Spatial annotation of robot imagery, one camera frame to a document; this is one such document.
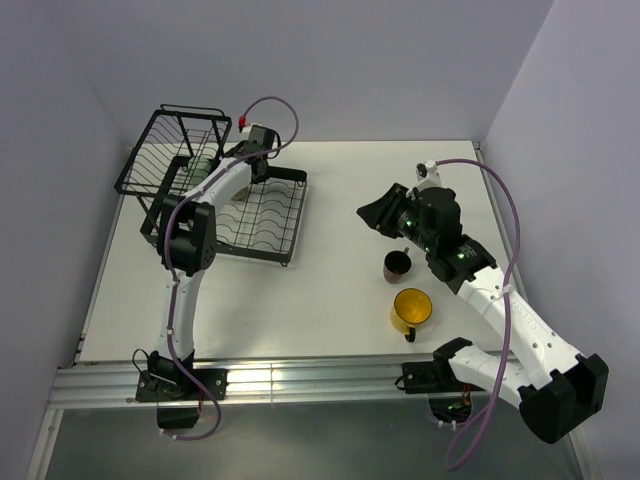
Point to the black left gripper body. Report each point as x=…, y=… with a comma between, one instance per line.
x=262, y=179

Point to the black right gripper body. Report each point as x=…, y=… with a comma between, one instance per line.
x=401, y=218

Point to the dark maroon mug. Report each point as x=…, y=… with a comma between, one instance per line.
x=396, y=265

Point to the pale green cup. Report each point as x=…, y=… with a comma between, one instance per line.
x=198, y=169

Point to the speckled beige cup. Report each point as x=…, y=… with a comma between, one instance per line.
x=241, y=195

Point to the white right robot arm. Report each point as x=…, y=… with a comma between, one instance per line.
x=556, y=387

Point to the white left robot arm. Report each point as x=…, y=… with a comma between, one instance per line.
x=187, y=246

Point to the yellow mug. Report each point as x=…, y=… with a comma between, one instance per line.
x=411, y=309

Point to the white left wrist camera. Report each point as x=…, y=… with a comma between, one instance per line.
x=244, y=125

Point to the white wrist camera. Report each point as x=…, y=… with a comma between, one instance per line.
x=244, y=125
x=427, y=177

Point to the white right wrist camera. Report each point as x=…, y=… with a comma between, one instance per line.
x=427, y=177

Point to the black wire dish rack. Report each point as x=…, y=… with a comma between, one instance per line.
x=263, y=227

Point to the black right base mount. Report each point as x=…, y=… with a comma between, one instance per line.
x=421, y=378

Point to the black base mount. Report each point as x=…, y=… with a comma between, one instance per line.
x=421, y=378
x=163, y=381

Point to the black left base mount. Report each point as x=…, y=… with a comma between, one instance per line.
x=163, y=381

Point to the black box under rail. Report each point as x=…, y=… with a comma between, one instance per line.
x=174, y=418

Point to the aluminium mounting rail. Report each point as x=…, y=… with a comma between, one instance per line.
x=263, y=381

